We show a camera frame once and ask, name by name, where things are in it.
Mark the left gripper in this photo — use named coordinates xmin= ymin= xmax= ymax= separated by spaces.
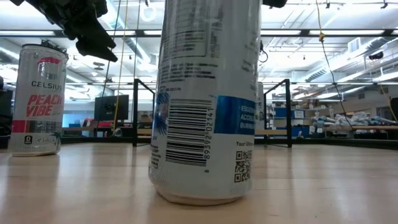
xmin=11 ymin=0 xmax=119 ymax=62

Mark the white Celsius Peach Vibe can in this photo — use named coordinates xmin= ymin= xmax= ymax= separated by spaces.
xmin=9 ymin=43 xmax=68 ymax=157

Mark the white Celsius Arctic Vibe can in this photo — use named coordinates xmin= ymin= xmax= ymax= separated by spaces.
xmin=147 ymin=0 xmax=262 ymax=206
xmin=255 ymin=82 xmax=266 ymax=130

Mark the black computer monitor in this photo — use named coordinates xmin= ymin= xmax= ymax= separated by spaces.
xmin=94 ymin=95 xmax=129 ymax=122

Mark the blue storage cabinet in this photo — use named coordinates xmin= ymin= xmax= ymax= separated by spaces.
xmin=273 ymin=107 xmax=310 ymax=138

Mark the wooden workbench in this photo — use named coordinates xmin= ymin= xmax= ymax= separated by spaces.
xmin=310 ymin=124 xmax=398 ymax=139

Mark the black hanging camera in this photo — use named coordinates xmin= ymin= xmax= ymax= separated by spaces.
xmin=259 ymin=40 xmax=269 ymax=63

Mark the yellow and black hanging cable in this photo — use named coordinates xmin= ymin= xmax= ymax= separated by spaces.
xmin=314 ymin=0 xmax=355 ymax=131

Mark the white ring lamp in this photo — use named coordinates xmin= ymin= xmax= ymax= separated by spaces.
xmin=139 ymin=2 xmax=157 ymax=22

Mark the wooden shelf with black frame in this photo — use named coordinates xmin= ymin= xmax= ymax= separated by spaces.
xmin=132 ymin=78 xmax=293 ymax=149

